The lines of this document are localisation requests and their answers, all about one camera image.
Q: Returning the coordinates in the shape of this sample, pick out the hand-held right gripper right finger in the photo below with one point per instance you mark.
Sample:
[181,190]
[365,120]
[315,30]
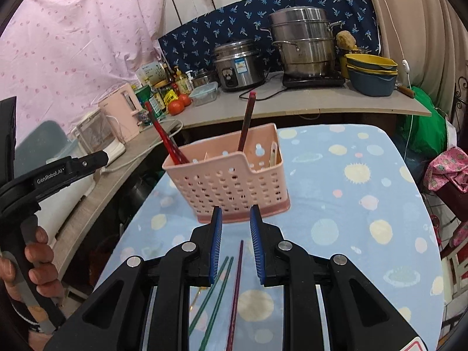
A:
[256,245]

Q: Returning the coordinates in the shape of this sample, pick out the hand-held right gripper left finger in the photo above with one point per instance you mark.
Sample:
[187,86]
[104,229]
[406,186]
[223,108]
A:
[215,245]

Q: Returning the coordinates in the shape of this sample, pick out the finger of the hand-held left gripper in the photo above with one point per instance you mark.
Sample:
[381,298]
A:
[89,163]

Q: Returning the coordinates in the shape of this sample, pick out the green chopstick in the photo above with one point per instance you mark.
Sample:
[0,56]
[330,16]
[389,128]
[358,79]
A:
[219,299]
[210,289]

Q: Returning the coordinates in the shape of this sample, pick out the dark purple chopstick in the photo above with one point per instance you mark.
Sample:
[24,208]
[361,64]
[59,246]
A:
[236,292]

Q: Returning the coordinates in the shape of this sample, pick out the gold flower spoon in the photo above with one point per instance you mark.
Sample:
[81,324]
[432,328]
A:
[197,295]

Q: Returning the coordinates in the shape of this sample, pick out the pink perforated utensil basket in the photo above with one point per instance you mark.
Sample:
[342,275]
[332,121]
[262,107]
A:
[226,186]

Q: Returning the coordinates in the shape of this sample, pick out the red chopstick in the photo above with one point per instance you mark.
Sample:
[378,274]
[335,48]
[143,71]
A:
[161,131]
[172,150]

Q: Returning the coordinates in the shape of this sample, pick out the dark brown chopstick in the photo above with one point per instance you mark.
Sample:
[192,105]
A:
[181,158]

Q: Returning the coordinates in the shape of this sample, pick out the dark maroon chopstick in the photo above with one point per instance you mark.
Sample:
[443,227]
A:
[246,122]
[243,137]

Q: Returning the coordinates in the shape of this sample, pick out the person's left forearm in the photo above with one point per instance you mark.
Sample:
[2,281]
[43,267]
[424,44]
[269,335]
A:
[36,342]

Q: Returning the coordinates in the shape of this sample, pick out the person's left hand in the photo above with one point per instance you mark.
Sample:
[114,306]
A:
[40,279]

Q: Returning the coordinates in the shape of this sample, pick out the white glass electric pot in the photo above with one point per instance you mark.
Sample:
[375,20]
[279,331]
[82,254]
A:
[95,131]

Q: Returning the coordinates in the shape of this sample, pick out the steel pot under counter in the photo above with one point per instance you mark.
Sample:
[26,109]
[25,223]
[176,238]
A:
[137,190]

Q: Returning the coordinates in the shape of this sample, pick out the pink electric kettle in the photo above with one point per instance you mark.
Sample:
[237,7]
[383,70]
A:
[120,113]

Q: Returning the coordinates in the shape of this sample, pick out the blue planet print tablecloth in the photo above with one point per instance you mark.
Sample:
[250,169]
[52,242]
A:
[347,208]

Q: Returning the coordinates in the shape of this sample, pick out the red tomato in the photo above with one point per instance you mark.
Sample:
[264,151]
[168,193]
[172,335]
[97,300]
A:
[176,106]
[186,99]

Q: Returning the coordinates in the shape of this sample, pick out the yellow snack packet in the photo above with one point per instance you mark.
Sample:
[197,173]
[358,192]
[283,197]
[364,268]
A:
[171,98]

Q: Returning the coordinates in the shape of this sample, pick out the white plant print carton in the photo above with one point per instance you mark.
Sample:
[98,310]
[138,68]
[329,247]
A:
[150,73]

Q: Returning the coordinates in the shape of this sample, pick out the dark glass bottle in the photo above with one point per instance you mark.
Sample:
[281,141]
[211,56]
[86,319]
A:
[167,75]

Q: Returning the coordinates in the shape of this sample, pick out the pink dotted cloth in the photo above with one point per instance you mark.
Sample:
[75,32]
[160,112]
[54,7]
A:
[73,44]

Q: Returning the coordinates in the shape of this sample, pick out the yellow label sauce bottle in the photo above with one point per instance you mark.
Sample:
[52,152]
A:
[182,84]

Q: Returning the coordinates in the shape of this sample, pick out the clear plastic food container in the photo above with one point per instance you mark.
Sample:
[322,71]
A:
[204,95]

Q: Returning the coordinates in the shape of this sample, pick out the small lidded steel pot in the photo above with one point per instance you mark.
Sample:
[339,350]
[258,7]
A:
[204,78]

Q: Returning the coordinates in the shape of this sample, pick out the black induction cooker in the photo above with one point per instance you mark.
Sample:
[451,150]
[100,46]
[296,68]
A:
[314,80]

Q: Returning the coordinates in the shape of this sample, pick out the steel rice cooker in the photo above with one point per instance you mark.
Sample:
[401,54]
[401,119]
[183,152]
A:
[237,69]

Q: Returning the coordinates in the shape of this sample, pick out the blue bowl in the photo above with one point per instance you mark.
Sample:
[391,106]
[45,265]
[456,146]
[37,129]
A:
[371,84]

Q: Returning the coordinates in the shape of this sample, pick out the navy leaf print cloth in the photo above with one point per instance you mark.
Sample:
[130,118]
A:
[226,18]

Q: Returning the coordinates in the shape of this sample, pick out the yellow tin can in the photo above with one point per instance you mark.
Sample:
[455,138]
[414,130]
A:
[342,62]

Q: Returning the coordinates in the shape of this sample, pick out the pink patterned bag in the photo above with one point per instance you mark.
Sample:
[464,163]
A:
[446,168]

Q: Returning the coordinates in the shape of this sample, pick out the stacked steel steamer pot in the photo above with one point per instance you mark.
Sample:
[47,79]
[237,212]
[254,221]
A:
[303,44]

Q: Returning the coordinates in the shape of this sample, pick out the green plastic bag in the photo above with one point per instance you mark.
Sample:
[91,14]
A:
[427,128]

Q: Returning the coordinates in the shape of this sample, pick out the yellow bowl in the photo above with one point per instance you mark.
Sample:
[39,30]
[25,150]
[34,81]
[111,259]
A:
[369,60]

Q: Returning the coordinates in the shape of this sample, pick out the tan loofah sponge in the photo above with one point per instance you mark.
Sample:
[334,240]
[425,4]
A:
[345,40]

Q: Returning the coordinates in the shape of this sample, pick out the beige curtain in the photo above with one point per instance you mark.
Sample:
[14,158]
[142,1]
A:
[427,25]

